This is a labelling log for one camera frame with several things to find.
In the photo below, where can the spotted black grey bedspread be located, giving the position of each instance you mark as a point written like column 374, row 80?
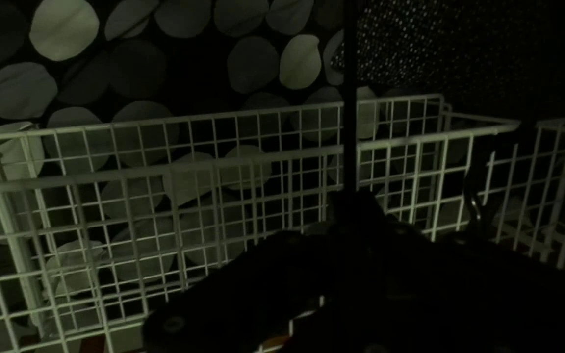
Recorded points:
column 185, row 57

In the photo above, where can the white wire shelf rack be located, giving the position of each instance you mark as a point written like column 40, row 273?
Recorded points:
column 101, row 222

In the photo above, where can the black hanger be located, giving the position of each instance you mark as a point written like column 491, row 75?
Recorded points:
column 370, row 282

